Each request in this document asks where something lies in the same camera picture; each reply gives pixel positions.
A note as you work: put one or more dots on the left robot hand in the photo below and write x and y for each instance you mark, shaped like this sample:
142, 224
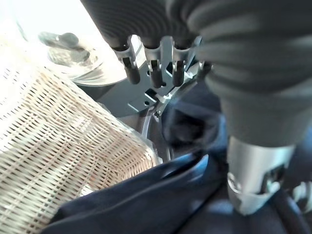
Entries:
243, 48

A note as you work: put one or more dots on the dark navy garment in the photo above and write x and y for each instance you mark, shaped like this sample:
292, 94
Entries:
151, 200

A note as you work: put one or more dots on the light wicker laundry basket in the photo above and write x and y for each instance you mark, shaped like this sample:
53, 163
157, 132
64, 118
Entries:
56, 136

